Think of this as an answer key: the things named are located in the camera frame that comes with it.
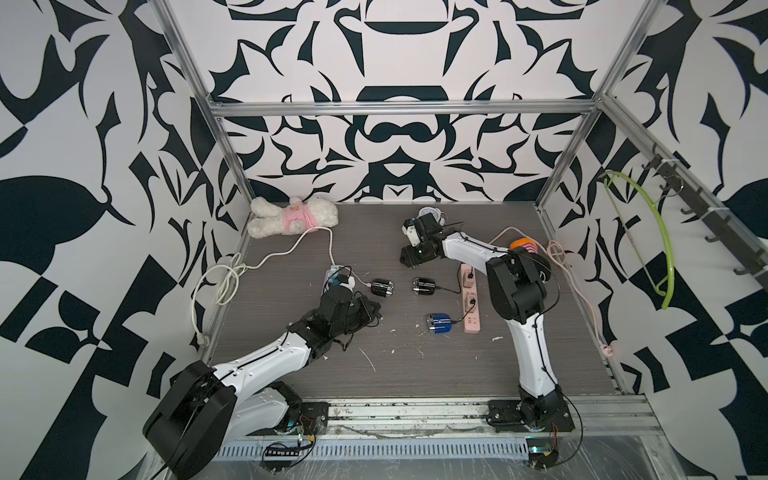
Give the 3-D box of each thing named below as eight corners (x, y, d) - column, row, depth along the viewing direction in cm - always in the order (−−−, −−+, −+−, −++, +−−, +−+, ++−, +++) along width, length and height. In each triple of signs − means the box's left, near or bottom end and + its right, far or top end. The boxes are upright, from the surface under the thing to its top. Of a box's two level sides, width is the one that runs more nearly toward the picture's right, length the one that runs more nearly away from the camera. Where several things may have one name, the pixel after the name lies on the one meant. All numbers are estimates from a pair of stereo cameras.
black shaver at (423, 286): (412, 294, 97) (413, 290, 95) (411, 281, 100) (412, 277, 98) (435, 294, 97) (436, 290, 95) (433, 281, 100) (434, 277, 98)
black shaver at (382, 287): (371, 296, 97) (371, 291, 94) (371, 283, 100) (371, 278, 98) (394, 296, 97) (394, 292, 95) (394, 283, 100) (394, 278, 98)
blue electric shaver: (427, 333, 90) (428, 329, 87) (426, 317, 93) (427, 313, 90) (450, 333, 90) (452, 329, 87) (448, 318, 93) (450, 313, 90)
